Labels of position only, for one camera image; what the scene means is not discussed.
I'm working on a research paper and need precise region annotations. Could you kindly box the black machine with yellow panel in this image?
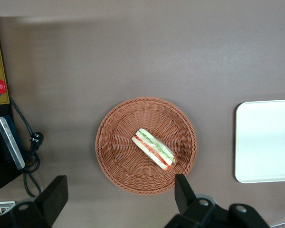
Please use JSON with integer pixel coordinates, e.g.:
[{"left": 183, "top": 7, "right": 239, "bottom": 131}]
[{"left": 0, "top": 13, "right": 28, "bottom": 193}]

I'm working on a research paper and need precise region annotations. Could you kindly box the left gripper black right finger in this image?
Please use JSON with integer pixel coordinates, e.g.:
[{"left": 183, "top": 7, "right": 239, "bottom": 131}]
[{"left": 166, "top": 174, "right": 231, "bottom": 228}]

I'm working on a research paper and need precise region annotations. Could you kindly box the round brown wicker basket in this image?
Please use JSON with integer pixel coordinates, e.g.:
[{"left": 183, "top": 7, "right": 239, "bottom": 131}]
[{"left": 95, "top": 96, "right": 198, "bottom": 196}]

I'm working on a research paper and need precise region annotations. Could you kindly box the black power cable with plug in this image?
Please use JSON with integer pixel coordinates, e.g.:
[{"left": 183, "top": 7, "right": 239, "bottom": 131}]
[{"left": 9, "top": 97, "right": 45, "bottom": 198}]

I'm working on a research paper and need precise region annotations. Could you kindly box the white wire rack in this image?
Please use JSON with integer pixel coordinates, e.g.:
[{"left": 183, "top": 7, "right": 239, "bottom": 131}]
[{"left": 0, "top": 201, "right": 16, "bottom": 218}]

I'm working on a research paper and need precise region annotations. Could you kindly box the cream plastic tray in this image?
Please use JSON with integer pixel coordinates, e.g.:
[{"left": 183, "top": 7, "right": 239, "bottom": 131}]
[{"left": 235, "top": 99, "right": 285, "bottom": 184}]

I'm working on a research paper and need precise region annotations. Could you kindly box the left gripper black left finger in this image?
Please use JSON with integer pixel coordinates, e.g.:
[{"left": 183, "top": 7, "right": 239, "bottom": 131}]
[{"left": 8, "top": 175, "right": 69, "bottom": 228}]

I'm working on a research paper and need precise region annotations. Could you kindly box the sandwich with lettuce tomato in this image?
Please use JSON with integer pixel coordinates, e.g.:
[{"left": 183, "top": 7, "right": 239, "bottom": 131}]
[{"left": 132, "top": 128, "right": 177, "bottom": 171}]

